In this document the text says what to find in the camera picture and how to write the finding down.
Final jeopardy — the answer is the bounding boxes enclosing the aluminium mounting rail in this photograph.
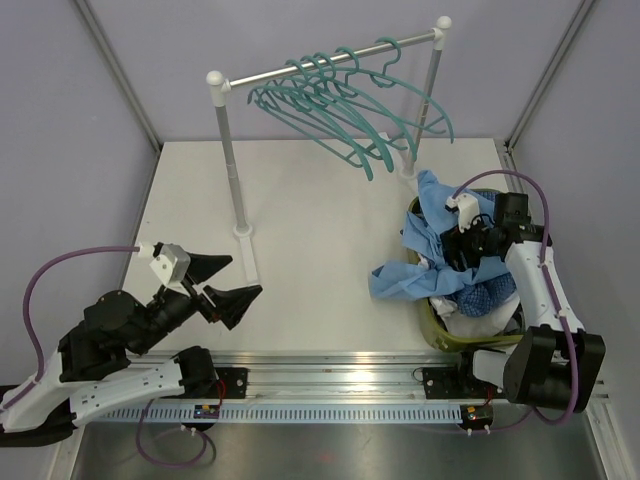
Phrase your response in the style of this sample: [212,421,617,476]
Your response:
[119,349,612,401]

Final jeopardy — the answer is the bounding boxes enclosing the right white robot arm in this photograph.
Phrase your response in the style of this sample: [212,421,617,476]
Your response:
[441,193,606,415]

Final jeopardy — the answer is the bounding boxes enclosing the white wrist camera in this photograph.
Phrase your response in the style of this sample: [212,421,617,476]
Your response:
[445,193,481,233]
[135,242,191,293]

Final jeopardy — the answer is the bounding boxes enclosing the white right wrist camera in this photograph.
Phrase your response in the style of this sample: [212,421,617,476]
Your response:
[445,193,481,233]

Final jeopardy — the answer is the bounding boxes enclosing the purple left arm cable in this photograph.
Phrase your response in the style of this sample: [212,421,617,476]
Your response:
[0,243,219,469]

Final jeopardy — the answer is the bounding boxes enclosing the white slotted cable duct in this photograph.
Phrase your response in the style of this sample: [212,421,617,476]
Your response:
[99,403,464,424]

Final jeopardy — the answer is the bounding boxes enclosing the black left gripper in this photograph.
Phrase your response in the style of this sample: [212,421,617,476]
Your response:
[130,253,263,356]

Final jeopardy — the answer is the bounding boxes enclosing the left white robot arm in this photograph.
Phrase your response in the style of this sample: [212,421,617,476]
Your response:
[1,243,262,448]

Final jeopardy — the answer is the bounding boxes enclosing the teal hanger of checked shirt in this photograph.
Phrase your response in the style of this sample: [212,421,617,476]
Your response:
[329,45,424,156]

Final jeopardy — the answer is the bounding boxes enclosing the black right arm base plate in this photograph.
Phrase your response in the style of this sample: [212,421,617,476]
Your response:
[419,367,504,401]

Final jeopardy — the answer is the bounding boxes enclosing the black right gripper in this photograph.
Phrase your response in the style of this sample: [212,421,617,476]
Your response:
[438,215,498,278]

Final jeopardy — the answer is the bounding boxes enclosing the teal hanger of blue shirt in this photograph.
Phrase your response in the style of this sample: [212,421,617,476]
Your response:
[372,26,455,148]

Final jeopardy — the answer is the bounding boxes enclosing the teal hanger of white shirt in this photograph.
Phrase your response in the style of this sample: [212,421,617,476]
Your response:
[289,46,407,170]

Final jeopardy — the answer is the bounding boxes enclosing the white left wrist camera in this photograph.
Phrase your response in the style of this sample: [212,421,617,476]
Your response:
[135,242,191,293]

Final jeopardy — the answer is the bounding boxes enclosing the teal hanger of plaid shirt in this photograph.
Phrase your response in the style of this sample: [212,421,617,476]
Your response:
[259,55,396,174]

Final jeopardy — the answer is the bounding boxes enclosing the dark blue checked shirt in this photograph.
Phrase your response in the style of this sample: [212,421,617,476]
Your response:
[450,273,516,318]

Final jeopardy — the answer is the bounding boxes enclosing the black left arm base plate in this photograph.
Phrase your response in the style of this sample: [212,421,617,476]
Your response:
[188,367,249,401]

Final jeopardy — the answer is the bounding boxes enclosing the metal clothes rack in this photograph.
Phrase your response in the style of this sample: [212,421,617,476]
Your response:
[206,16,452,285]

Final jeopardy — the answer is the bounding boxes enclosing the green laundry basket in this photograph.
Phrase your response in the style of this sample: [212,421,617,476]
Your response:
[405,187,526,354]

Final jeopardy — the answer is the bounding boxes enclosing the light blue shirt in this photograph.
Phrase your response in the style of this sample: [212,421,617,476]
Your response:
[369,170,482,301]

